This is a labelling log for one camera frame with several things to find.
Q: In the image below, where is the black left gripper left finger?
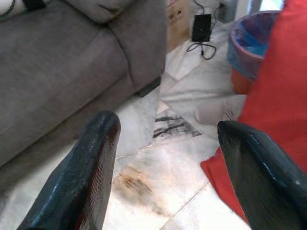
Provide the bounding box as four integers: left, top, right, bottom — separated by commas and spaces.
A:
17, 110, 121, 230

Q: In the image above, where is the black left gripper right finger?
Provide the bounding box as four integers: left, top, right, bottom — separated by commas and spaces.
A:
217, 120, 307, 230

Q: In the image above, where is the red pillow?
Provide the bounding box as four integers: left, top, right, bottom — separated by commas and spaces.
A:
201, 0, 307, 223

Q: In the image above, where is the grey fabric sofa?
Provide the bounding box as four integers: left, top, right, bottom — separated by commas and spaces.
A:
0, 0, 168, 192

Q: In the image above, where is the grey sofa back cushion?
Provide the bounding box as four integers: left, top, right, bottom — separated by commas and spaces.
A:
62, 0, 135, 24

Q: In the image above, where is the blue-lined orange waste bin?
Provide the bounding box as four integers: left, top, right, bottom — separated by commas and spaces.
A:
227, 10, 281, 94

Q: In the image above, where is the black power adapter box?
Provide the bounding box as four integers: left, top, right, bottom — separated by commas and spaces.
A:
191, 13, 213, 43

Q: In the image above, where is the brown cardboard box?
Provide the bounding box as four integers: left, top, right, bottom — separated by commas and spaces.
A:
166, 0, 191, 52

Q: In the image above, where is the white and black cloth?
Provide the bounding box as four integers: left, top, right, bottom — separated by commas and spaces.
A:
0, 0, 52, 22

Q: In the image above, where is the black cable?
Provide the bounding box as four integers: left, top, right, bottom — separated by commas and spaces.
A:
186, 0, 225, 60

